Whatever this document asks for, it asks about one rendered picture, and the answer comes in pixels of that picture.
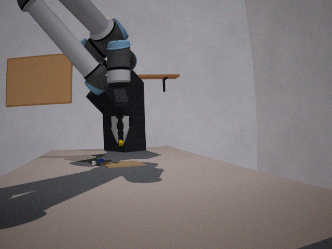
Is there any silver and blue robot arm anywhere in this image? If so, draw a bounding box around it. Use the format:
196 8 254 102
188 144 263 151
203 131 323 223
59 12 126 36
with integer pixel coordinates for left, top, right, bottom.
17 0 137 95

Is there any tan flat mat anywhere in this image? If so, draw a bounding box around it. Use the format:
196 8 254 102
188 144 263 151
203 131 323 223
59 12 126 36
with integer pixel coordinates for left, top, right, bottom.
100 161 146 168

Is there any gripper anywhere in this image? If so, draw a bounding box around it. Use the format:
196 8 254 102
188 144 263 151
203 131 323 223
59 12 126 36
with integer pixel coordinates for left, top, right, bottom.
107 82 133 144

